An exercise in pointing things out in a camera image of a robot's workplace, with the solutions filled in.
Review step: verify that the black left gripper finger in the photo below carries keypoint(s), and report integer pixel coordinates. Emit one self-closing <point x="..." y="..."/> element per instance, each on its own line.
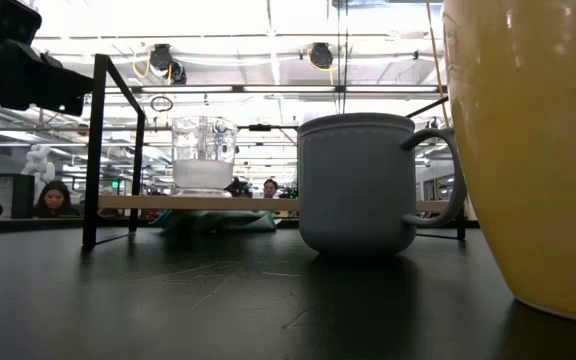
<point x="73" y="92"/>

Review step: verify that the small clear glass cup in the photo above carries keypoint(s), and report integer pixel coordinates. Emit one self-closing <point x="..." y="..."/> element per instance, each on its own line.
<point x="203" y="175"/>

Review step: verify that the medium grey mug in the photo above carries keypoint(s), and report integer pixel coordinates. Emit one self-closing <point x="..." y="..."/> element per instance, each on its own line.
<point x="355" y="190"/>

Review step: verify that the white lumpy object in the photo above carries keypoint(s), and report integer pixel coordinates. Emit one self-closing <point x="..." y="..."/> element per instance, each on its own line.
<point x="38" y="162"/>

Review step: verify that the black ceiling device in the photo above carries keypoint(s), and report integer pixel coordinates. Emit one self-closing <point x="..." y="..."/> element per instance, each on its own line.
<point x="162" y="57"/>
<point x="321" y="55"/>

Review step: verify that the person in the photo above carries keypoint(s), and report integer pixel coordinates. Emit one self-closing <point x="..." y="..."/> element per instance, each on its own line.
<point x="55" y="202"/>
<point x="270" y="189"/>

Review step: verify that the black box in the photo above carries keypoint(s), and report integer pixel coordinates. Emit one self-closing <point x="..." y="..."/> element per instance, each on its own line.
<point x="23" y="197"/>

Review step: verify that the light blue cloth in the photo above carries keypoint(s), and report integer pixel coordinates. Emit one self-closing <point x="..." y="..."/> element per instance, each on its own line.
<point x="228" y="221"/>

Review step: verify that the large yellow-orange mug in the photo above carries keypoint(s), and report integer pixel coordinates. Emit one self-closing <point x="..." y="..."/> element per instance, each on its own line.
<point x="533" y="175"/>

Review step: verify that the wooden shelf with black frame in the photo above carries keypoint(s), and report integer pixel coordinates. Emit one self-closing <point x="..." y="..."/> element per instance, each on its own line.
<point x="193" y="202"/>

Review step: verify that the black background rig frame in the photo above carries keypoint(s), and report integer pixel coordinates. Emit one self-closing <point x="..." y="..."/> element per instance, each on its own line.
<point x="259" y="128"/>

